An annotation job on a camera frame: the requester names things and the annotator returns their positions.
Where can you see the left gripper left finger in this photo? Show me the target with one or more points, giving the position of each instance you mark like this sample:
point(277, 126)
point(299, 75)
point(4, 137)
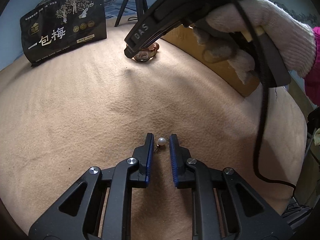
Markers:
point(144, 154)

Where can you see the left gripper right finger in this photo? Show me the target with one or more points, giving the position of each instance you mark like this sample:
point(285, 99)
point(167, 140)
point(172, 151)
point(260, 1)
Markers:
point(181, 174)

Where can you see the pearl earring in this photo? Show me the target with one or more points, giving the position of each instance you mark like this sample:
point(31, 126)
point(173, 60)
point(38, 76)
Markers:
point(160, 142)

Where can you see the cardboard box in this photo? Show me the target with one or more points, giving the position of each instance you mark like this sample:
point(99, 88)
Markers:
point(184, 39)

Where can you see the black tripod stand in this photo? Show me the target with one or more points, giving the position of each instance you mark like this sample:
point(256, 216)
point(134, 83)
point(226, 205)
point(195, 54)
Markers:
point(141, 8)

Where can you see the blue patterned bedding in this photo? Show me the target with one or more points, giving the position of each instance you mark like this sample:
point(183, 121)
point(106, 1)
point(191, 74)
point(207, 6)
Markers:
point(112, 9)

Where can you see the black snack bag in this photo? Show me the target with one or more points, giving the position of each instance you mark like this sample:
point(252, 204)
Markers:
point(59, 26)

